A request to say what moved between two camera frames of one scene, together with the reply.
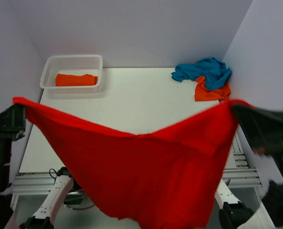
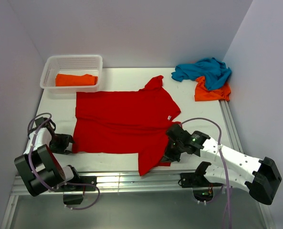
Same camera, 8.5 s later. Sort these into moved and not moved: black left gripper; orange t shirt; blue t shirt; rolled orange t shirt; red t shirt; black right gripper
Moved: black right gripper; black left gripper; red t shirt
Not moved: rolled orange t shirt; blue t shirt; orange t shirt
